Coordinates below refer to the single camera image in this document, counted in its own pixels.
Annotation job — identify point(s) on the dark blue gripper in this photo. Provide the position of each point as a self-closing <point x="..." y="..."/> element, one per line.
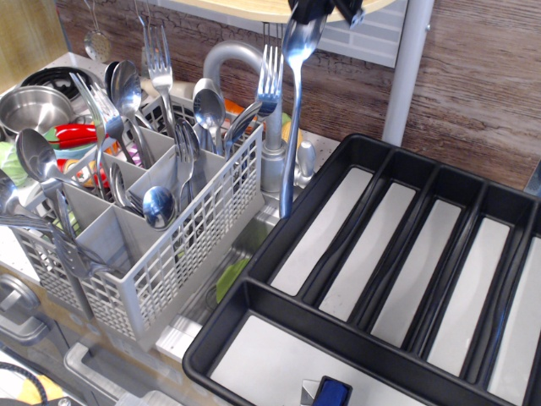
<point x="306" y="11"/>

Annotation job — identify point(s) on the big steel spoon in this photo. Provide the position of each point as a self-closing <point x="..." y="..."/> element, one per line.
<point x="299" y="43"/>

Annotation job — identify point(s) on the steel spoon back right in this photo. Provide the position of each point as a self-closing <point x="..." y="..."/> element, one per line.
<point x="210" y="112"/>

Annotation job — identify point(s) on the steel fork basket centre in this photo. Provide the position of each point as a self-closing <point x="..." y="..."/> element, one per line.
<point x="187" y="149"/>

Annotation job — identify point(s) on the steel spoon back left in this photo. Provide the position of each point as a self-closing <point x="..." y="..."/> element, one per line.
<point x="126" y="96"/>

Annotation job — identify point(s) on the steel spoon front centre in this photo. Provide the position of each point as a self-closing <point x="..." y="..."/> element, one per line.
<point x="159" y="207"/>

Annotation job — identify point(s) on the grey plastic cutlery basket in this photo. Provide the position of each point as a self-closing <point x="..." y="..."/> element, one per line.
<point x="153" y="273"/>

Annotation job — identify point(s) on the black cutlery tray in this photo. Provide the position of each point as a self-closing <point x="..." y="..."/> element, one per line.
<point x="404" y="280"/>

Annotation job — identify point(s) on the steel spoon far left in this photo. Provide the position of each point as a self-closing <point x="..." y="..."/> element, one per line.
<point x="38" y="158"/>

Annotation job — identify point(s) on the wooden shelf board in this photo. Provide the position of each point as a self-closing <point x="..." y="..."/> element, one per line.
<point x="269" y="11"/>

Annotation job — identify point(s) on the tall steel fork right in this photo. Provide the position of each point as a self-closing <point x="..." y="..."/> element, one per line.
<point x="270" y="80"/>

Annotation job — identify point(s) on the yellow toy corn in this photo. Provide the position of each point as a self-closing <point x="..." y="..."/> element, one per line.
<point x="286" y="129"/>

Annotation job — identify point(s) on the silver toy faucet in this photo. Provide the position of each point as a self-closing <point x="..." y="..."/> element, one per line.
<point x="274" y="147"/>

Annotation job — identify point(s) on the steel fork back centre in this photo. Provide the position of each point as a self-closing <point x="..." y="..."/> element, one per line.
<point x="160" y="71"/>

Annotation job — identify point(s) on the hanging steel strainer ladle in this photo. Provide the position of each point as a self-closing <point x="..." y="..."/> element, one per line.
<point x="97" y="45"/>

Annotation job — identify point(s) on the steel fork left tall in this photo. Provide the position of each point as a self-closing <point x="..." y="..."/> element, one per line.
<point x="99" y="124"/>

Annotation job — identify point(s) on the black stove burner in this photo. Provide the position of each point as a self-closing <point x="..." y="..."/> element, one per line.
<point x="59" y="79"/>

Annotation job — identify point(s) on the red toy chili pepper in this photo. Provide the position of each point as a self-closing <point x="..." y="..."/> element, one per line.
<point x="70" y="136"/>

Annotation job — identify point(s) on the green toy in sink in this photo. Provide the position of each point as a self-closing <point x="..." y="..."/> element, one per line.
<point x="228" y="277"/>

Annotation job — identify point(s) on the steel pot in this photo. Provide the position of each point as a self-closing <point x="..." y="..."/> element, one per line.
<point x="34" y="107"/>

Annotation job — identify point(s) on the steel spatula front left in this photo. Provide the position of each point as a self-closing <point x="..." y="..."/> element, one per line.
<point x="79" y="261"/>

